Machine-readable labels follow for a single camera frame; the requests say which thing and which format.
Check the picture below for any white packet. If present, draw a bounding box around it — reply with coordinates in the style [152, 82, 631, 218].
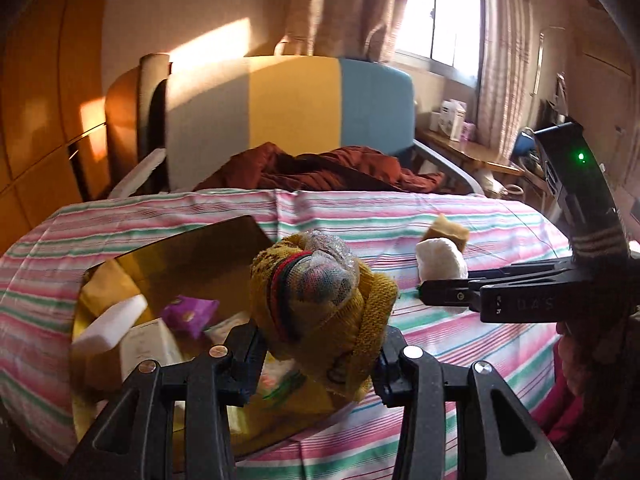
[202, 310, 251, 344]

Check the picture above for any grey yellow blue headboard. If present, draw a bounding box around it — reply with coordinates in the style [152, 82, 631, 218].
[165, 55, 417, 191]

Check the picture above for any green printed packet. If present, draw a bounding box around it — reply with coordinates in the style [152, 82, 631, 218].
[255, 352, 342, 414]

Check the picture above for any gold tray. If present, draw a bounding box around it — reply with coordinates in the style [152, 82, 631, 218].
[70, 215, 351, 461]

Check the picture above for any yellow knitted sock bundle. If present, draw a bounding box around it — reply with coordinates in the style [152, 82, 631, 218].
[249, 229, 400, 404]

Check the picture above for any striped bed sheet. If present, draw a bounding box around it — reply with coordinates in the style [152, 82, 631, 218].
[0, 187, 573, 480]

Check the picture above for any window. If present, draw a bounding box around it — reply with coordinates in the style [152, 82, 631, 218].
[395, 0, 487, 72]

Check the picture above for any purple packet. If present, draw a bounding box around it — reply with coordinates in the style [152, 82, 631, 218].
[161, 295, 221, 337]

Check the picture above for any grey bed rail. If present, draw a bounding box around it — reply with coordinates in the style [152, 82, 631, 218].
[412, 139, 486, 196]

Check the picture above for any white carton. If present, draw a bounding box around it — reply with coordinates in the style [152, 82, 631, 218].
[439, 99, 469, 142]

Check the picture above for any red-brown blanket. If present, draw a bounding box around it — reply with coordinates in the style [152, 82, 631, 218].
[192, 142, 446, 193]

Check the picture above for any beige curtain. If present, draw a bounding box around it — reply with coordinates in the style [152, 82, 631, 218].
[475, 0, 537, 161]
[275, 0, 417, 63]

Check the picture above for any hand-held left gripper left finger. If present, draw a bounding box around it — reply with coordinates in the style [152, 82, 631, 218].
[75, 322, 269, 480]

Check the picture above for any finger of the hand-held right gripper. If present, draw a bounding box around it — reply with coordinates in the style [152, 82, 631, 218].
[418, 279, 572, 324]
[466, 259, 574, 287]

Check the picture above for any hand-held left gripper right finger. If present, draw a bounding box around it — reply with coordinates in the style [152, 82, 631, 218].
[372, 326, 573, 480]

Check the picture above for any wooden bedside table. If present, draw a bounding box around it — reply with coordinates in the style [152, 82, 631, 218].
[415, 127, 526, 177]

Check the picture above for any white bed rail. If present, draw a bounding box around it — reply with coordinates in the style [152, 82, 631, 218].
[107, 147, 167, 200]

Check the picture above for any white box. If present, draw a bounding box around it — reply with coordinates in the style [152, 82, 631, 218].
[120, 319, 184, 376]

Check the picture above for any wooden wardrobe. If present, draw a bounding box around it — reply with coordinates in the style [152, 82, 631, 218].
[0, 0, 113, 256]

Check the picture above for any person's dark patterned clothing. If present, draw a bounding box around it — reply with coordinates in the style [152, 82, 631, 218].
[545, 305, 640, 448]

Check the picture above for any curved wooden board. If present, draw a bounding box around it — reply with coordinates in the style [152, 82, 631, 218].
[105, 67, 142, 191]

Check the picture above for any blue container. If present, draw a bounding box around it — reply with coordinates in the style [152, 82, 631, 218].
[514, 130, 542, 157]

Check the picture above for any white foam block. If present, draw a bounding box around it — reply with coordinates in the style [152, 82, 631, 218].
[70, 294, 149, 358]

